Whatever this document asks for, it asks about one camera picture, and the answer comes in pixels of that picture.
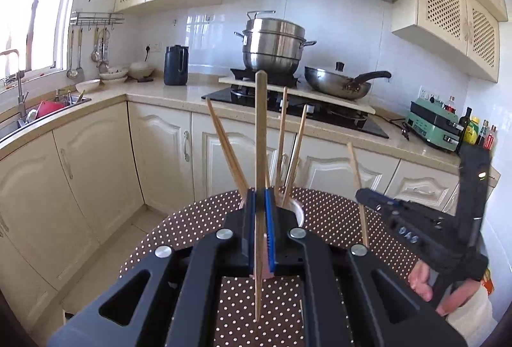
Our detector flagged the wooden board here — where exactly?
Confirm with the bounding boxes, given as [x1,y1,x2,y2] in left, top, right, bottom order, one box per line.
[218,75,376,115]

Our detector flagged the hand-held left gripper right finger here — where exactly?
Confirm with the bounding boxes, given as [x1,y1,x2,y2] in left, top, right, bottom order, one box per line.
[264,188,468,347]

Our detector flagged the hanging steel spatula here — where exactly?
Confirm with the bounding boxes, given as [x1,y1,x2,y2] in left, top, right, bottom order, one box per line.
[76,28,86,80]

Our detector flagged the stainless steel steamer pot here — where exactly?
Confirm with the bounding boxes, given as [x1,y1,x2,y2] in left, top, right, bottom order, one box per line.
[234,10,317,75]

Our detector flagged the red bowl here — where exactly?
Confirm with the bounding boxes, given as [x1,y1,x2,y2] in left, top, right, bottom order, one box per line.
[36,100,65,119]

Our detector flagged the steel wok with black handle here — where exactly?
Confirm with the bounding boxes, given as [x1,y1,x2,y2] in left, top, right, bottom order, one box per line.
[304,61,392,101]

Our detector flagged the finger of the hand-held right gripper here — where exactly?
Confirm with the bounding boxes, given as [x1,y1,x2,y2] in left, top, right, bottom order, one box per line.
[355,188,405,219]

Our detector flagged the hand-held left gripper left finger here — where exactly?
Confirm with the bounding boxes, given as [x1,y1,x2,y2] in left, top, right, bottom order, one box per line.
[47,188,257,347]

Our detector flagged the metal wall rack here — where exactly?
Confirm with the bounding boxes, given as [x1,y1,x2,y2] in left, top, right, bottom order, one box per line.
[70,11,125,27]

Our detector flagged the hanging steel spoon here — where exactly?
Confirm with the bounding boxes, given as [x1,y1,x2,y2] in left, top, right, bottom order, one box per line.
[91,27,101,63]

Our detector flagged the hanging steel ladle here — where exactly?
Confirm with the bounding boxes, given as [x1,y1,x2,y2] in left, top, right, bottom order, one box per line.
[66,27,78,79]

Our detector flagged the steel kitchen faucet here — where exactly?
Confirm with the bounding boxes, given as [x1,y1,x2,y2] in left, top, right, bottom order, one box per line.
[0,49,29,121]

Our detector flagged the white round pot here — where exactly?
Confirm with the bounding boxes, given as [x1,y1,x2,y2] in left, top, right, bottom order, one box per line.
[129,62,156,78]

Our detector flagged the cream base cabinets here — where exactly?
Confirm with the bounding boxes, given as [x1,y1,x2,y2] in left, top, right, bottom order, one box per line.
[0,101,500,334]

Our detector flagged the pink cup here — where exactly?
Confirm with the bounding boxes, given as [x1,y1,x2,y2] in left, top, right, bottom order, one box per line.
[239,191,306,280]

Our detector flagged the person's right hand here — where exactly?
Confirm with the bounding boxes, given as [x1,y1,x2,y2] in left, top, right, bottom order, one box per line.
[408,262,469,318]

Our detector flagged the black electric kettle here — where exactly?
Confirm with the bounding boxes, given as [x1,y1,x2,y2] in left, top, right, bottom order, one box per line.
[164,45,190,86]

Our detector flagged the person's right forearm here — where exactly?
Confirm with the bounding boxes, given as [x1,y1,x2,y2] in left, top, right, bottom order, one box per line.
[445,284,494,347]

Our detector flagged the dark glass oil bottle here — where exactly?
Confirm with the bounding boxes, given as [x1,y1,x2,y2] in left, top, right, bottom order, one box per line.
[456,107,474,154]

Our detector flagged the black gas stove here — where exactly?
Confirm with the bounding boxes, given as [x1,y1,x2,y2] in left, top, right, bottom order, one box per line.
[201,67,390,139]

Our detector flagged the green countertop appliance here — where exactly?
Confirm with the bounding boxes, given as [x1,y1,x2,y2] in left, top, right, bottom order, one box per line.
[405,97,467,153]

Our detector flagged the small white bowl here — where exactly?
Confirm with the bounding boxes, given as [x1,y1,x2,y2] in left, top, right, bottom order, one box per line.
[75,79,102,93]

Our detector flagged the black power cable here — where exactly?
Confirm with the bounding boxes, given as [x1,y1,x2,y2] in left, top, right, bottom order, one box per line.
[390,116,413,140]

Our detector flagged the stack of white plates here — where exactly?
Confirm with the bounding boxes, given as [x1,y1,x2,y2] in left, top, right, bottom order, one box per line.
[99,66,130,84]

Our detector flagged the steel sink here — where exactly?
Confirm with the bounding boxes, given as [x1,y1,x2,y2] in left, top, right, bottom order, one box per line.
[0,93,92,140]

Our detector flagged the hanging steel skimmer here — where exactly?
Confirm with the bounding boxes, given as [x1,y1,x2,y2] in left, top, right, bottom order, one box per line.
[98,27,111,74]

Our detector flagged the round polka dot table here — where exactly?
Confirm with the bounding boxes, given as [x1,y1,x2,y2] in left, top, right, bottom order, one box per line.
[119,187,441,347]

